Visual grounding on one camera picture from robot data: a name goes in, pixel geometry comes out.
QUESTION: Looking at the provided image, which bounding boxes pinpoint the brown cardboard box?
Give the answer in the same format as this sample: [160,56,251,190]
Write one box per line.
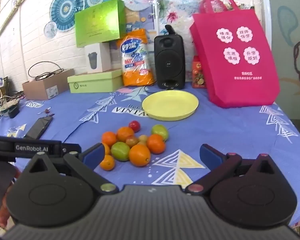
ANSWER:
[22,69,75,101]

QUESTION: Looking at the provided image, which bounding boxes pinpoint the small orange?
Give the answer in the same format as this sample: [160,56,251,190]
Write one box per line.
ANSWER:
[100,155,115,171]

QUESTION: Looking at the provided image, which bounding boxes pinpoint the clear floral plastic wrap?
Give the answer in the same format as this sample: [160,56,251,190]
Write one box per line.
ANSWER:
[152,0,243,58]

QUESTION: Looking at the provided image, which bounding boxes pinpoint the black flat device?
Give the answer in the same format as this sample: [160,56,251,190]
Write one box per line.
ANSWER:
[24,116,53,139]

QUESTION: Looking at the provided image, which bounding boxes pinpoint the person's left hand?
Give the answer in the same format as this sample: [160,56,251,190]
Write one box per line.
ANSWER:
[0,166,22,230]

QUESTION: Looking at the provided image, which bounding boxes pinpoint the light green shoebox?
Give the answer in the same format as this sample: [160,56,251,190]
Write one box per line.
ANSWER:
[67,69,123,94]

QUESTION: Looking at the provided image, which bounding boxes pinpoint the black speaker cable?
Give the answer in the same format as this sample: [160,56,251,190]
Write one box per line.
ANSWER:
[142,84,165,93]

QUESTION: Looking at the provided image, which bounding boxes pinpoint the large glossy green box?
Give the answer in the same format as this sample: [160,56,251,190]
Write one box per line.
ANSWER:
[74,0,127,48]

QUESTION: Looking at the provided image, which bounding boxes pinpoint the white power strip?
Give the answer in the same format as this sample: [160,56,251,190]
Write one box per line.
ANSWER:
[0,97,20,117]

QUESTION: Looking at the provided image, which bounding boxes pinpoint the purple printed board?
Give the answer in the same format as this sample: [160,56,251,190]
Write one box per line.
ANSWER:
[125,5,157,34]

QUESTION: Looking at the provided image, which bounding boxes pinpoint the black speaker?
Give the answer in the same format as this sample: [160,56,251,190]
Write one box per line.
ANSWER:
[154,25,186,90]

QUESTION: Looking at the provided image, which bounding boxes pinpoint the white product box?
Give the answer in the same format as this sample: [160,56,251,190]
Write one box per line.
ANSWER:
[84,42,112,74]

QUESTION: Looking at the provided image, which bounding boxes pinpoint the small blue paper fan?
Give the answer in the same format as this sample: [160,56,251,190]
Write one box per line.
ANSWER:
[44,21,57,38]

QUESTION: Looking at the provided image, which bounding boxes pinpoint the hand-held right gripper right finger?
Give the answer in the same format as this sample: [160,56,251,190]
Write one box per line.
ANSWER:
[185,144,278,193]

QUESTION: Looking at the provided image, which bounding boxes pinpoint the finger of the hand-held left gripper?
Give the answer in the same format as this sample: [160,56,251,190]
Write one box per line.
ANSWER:
[62,143,82,157]

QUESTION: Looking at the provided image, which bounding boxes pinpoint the large blue paper fan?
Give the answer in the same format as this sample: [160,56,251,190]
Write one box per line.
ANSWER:
[49,0,85,32]

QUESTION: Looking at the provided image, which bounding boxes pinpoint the blue printed tablecloth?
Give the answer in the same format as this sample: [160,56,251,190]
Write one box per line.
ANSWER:
[0,81,300,228]

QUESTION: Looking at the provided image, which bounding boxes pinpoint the large orange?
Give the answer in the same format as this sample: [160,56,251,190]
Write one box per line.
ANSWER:
[129,144,151,167]

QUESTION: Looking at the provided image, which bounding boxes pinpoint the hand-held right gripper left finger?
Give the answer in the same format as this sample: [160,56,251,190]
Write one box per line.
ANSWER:
[22,142,119,193]

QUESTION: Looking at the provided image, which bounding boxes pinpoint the pink tote bag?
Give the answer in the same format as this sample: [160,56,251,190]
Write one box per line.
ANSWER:
[189,0,280,108]

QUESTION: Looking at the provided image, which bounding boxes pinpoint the black cable loop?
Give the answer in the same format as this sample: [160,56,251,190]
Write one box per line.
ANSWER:
[28,62,64,80]

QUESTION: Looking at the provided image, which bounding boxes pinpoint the red cherry tomato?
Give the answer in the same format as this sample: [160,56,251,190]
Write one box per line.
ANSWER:
[129,120,141,132]

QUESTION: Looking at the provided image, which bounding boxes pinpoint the red printed packet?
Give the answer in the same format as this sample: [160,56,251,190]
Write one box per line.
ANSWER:
[191,55,207,88]

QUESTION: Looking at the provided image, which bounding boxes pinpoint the yellow plate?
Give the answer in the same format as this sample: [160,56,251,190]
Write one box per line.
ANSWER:
[142,91,199,122]

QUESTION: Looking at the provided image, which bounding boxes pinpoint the orange packet of cups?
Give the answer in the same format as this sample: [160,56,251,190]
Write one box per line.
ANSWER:
[120,29,155,87]

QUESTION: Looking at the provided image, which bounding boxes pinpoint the green fruit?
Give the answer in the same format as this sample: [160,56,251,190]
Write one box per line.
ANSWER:
[111,142,130,161]
[151,124,169,141]

